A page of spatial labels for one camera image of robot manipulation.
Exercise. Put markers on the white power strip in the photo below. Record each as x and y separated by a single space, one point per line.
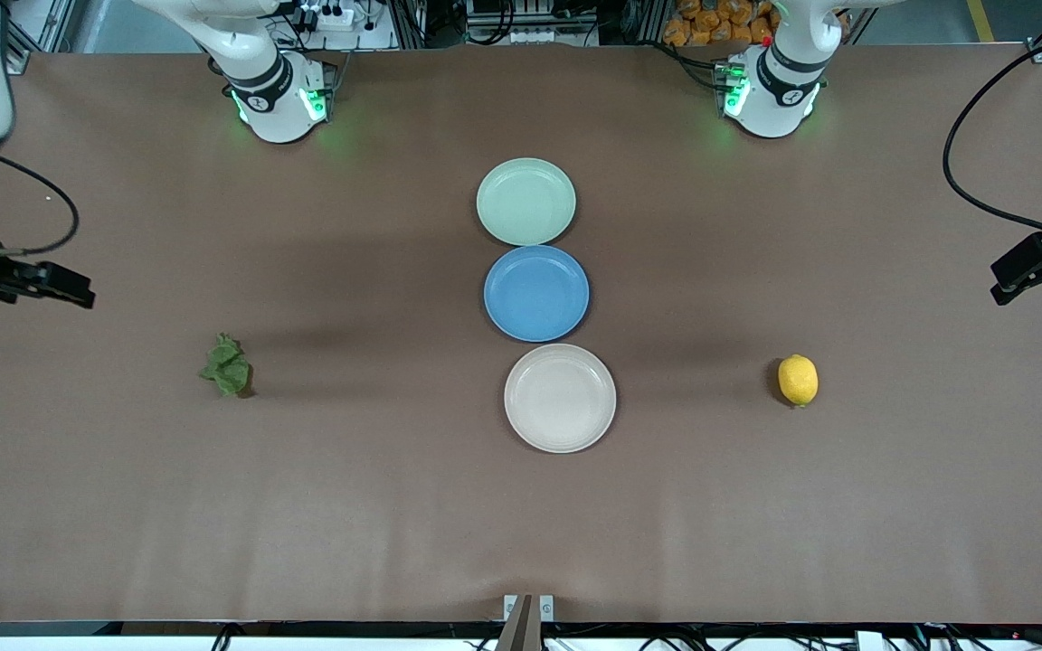
333 16

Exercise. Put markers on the yellow lemon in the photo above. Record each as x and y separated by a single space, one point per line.
798 380

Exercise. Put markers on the orange snack bags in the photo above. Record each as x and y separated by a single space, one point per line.
711 23

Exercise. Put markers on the blue plate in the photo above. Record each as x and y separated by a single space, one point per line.
536 294

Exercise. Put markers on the light green plate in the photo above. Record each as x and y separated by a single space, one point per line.
525 201

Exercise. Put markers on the green lettuce leaf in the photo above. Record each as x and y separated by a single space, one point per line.
228 366

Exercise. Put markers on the beige plate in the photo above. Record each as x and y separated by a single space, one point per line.
560 398

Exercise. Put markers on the brown table cover sheet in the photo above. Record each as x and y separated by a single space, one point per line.
349 497

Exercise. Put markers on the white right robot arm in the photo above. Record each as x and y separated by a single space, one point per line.
259 81

